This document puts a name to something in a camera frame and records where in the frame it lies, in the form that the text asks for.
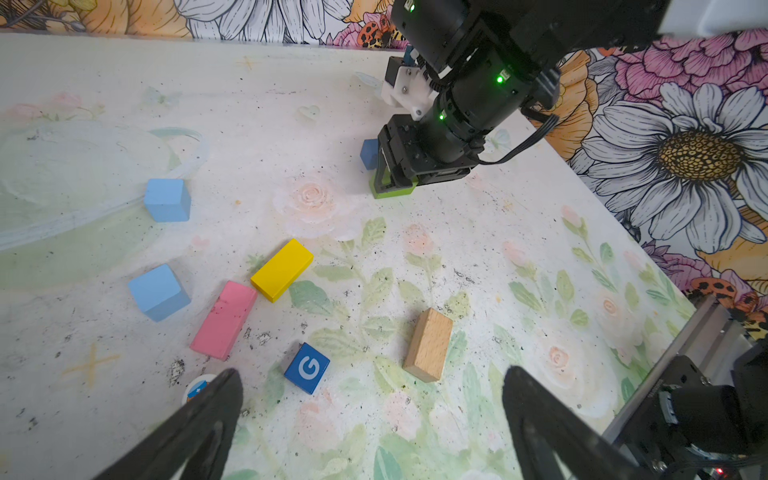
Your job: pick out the light blue cube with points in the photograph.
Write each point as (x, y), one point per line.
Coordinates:
(168, 200)
(159, 293)

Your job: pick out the blue letter G cube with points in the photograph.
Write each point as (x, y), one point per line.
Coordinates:
(307, 368)

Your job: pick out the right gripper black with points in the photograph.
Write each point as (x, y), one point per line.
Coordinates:
(443, 130)

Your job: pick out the green rectangular block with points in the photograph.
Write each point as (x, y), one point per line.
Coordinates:
(383, 185)

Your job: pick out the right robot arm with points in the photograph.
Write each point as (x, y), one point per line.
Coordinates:
(536, 35)

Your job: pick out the light blue cube near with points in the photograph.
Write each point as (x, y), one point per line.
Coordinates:
(159, 293)

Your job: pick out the dark blue cube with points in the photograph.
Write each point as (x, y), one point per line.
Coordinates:
(369, 154)

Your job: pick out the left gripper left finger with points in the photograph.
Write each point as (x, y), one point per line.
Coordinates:
(194, 442)

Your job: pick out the pink rectangular block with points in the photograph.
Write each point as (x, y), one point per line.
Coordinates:
(221, 328)

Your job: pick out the natural wood rectangular block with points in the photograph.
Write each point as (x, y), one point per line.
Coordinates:
(428, 348)

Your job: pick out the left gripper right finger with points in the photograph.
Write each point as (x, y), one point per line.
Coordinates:
(548, 436)

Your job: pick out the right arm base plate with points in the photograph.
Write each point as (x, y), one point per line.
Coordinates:
(701, 413)

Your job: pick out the yellow rectangular block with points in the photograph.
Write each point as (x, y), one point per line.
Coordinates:
(282, 270)

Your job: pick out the light blue cube far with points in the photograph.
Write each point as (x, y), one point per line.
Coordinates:
(168, 200)

